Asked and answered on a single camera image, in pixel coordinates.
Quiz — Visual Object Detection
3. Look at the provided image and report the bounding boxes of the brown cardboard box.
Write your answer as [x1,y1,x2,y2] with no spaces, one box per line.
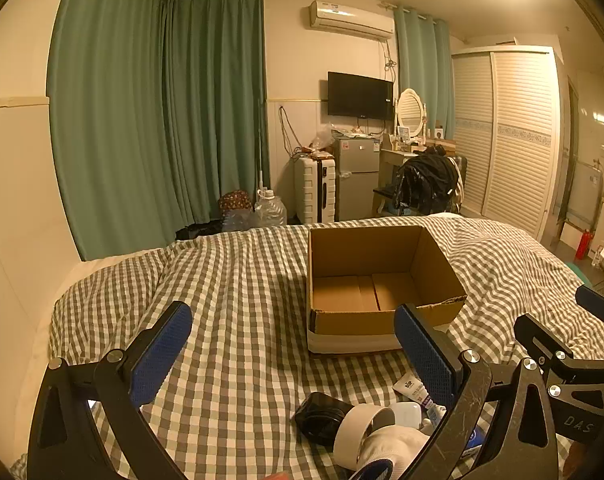
[307,225,468,357]

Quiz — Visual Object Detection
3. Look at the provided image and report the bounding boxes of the white tape roll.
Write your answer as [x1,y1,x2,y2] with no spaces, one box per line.
[333,402,397,471]

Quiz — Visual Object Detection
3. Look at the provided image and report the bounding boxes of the floral fabric bag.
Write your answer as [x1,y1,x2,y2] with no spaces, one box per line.
[218,189,255,212]

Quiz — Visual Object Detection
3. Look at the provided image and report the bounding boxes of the white air conditioner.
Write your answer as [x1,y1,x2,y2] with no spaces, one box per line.
[309,0,396,41]

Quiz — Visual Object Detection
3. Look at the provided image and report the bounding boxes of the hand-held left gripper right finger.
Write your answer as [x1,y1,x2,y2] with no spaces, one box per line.
[393,303,567,480]

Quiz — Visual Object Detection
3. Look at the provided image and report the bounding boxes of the large clear water jug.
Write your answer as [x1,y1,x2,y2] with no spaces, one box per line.
[254,187,288,231]

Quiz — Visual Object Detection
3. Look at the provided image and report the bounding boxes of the white dressing table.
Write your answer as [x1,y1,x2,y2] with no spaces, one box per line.
[373,145,430,213]

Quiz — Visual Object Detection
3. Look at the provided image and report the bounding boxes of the wide green curtain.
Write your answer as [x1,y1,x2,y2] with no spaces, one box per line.
[46,0,167,262]

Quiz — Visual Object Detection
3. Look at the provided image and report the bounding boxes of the black wall television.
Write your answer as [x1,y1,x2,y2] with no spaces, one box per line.
[327,72,395,121]

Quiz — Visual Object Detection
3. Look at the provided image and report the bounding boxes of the white louvered wardrobe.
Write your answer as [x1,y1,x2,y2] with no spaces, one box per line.
[452,45,565,242]

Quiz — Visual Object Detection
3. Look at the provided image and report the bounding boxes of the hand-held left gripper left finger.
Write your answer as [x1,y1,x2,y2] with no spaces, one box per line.
[27,301,193,480]

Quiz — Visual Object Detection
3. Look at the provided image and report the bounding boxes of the narrow light green curtain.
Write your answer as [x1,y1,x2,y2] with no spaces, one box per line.
[394,7,456,141]

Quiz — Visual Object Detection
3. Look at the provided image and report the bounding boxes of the red fire extinguisher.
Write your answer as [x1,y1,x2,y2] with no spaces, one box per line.
[575,228,594,261]

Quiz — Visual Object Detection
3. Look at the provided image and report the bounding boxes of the white sock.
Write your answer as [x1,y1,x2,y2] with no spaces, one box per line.
[353,425,433,480]

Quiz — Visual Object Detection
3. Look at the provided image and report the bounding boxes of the bag of clear bottles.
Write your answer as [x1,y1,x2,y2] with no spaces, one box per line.
[222,207,258,234]

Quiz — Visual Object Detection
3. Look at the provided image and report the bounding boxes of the small silver fridge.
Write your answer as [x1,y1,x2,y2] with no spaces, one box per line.
[332,137,382,222]

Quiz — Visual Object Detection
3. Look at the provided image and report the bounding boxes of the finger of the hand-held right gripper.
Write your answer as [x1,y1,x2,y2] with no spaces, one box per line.
[514,313,578,377]
[576,285,604,328]

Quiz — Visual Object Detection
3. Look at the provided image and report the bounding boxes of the green pleated curtain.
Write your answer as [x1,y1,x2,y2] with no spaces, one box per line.
[161,0,271,227]

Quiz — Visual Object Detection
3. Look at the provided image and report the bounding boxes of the black jacket on chair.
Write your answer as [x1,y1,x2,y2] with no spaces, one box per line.
[393,145,461,212]

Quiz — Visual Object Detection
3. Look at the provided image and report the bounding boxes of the black pouch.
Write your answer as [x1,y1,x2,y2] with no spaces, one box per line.
[294,392,355,446]

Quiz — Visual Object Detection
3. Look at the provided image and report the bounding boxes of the white oval vanity mirror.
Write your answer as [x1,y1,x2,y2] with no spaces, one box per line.
[395,88,428,142]

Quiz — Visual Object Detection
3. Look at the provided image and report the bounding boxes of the small white case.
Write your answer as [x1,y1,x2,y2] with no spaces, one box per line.
[393,401,423,429]

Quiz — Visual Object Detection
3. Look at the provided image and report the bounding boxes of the white hard-shell suitcase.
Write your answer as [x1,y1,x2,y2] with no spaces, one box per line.
[294,156,338,225]

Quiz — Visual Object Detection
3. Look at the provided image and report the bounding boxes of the grey checkered blanket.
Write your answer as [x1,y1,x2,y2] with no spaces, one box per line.
[9,212,604,480]

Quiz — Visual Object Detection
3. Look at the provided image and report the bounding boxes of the white squeeze tube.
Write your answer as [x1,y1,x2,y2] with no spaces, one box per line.
[393,375,435,407]

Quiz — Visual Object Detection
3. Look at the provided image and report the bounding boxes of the wall cables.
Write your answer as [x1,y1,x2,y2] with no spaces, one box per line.
[279,104,303,157]

